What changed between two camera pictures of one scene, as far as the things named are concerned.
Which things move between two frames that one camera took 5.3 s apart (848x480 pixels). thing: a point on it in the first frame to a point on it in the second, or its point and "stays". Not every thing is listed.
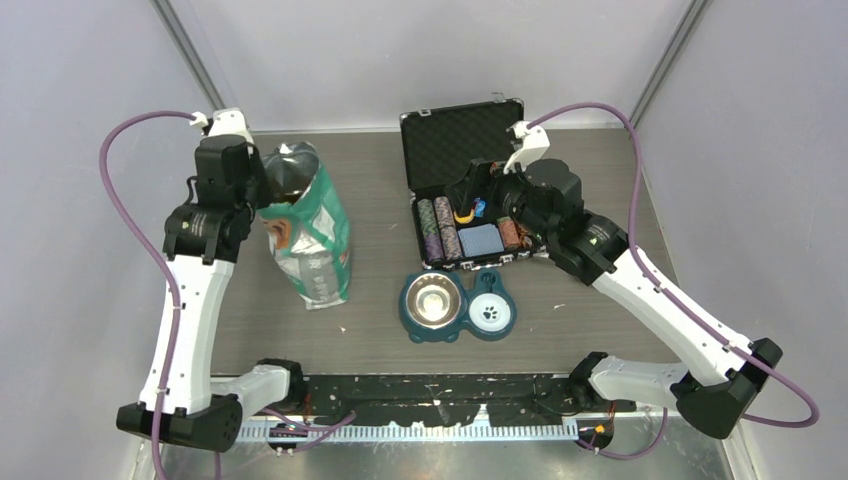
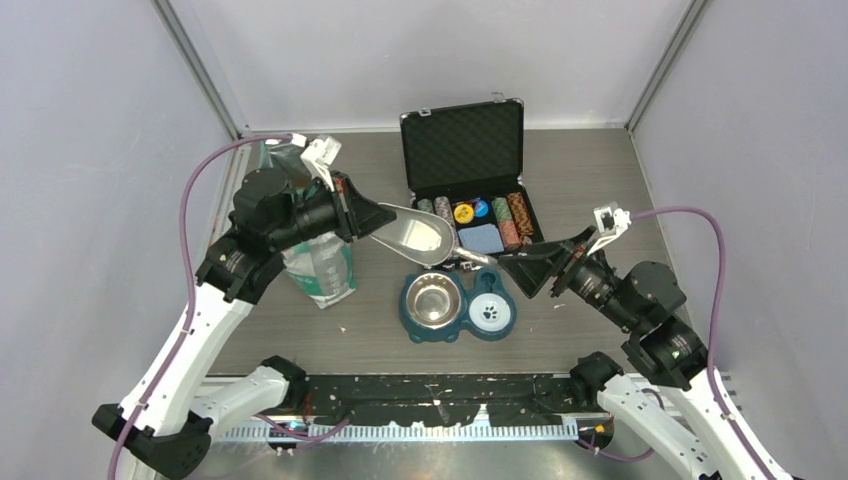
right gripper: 479,176 to 530,268
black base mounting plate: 442,401 stays
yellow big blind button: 464,219 stays
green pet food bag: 306,225 stays
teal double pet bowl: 434,305 stays
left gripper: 256,164 to 356,215
